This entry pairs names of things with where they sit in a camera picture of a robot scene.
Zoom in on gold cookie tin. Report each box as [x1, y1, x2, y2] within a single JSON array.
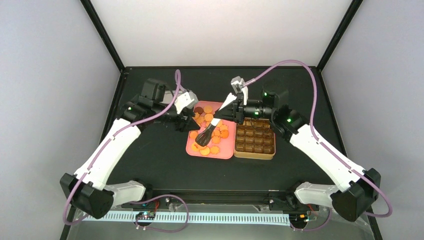
[[233, 117, 276, 161]]

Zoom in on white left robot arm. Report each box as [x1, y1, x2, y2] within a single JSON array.
[[59, 78, 200, 219]]

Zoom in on chocolate chip round cookie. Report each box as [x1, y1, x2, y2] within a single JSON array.
[[220, 129, 230, 139]]

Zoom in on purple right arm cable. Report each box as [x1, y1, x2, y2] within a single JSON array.
[[243, 59, 394, 232]]

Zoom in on dark chocolate round cookie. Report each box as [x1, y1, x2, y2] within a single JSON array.
[[194, 106, 204, 115]]

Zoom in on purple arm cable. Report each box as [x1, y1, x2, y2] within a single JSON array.
[[243, 59, 394, 232], [62, 68, 190, 234]]

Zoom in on pink plastic tray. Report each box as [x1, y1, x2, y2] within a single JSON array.
[[185, 101, 236, 160]]

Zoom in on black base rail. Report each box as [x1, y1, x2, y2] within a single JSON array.
[[140, 188, 319, 214]]

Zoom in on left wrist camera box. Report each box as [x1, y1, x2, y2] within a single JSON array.
[[173, 90, 199, 114]]

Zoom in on metal tongs white handles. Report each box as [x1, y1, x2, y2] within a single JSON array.
[[195, 93, 237, 147]]

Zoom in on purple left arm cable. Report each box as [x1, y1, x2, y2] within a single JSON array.
[[62, 68, 190, 234]]

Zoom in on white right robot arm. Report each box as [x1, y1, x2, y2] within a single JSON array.
[[217, 79, 381, 222]]

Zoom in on white slotted cable duct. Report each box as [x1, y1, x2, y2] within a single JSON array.
[[84, 210, 290, 227]]

